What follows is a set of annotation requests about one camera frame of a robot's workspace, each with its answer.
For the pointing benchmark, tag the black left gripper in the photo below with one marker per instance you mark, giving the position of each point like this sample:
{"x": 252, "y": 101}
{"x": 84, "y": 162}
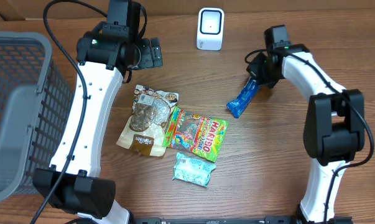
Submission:
{"x": 152, "y": 56}

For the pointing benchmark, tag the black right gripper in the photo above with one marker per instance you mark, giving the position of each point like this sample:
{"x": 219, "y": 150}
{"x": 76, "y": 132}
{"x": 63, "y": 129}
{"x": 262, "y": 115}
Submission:
{"x": 254, "y": 68}

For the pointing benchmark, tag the blue Oreo cookie pack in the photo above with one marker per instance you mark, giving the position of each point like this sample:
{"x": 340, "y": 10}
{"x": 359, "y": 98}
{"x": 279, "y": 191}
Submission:
{"x": 244, "y": 98}

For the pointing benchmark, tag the brown nuts snack pouch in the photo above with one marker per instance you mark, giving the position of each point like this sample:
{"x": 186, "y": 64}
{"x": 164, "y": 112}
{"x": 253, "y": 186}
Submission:
{"x": 145, "y": 129}

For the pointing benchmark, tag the green Haribo gummy bag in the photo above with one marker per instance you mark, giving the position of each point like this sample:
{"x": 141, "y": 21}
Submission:
{"x": 200, "y": 135}

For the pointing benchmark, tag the teal snack packet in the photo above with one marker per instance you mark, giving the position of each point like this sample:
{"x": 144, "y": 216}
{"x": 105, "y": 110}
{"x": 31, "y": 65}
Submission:
{"x": 192, "y": 170}

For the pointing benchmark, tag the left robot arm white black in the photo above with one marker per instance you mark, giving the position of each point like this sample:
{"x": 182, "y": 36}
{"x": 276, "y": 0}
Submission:
{"x": 106, "y": 58}

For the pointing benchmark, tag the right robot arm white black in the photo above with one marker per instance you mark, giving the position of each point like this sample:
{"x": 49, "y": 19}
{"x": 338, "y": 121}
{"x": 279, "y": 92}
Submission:
{"x": 334, "y": 125}

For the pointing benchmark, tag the white barcode scanner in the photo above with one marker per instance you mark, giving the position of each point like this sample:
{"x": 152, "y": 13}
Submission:
{"x": 210, "y": 28}

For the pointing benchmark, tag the grey plastic mesh basket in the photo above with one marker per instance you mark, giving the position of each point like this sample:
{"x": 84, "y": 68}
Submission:
{"x": 35, "y": 102}

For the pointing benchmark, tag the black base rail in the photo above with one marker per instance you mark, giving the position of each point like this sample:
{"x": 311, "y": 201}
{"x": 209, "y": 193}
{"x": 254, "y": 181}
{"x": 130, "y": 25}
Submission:
{"x": 265, "y": 220}

